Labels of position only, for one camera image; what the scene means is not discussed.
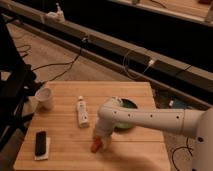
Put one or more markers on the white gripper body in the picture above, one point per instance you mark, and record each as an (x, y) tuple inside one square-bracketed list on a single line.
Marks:
[(104, 134)]

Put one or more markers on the orange red pepper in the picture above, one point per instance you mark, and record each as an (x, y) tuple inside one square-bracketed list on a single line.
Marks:
[(95, 146)]

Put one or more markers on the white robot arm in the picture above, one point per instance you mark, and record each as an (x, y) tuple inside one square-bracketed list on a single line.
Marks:
[(196, 124)]

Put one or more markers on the green ceramic bowl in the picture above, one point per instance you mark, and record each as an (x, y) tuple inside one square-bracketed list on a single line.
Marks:
[(124, 103)]

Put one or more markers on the white ceramic cup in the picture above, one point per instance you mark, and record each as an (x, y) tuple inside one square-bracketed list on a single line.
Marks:
[(45, 98)]

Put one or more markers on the white tube bottle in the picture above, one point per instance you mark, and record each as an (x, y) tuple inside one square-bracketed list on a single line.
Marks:
[(82, 113)]

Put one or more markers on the black sponge block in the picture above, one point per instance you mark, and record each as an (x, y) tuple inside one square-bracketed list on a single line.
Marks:
[(40, 145)]

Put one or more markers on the black chair frame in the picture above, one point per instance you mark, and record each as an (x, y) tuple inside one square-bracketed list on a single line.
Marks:
[(17, 83)]

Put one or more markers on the grey metal rail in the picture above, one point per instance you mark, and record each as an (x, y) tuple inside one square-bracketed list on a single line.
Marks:
[(175, 55)]

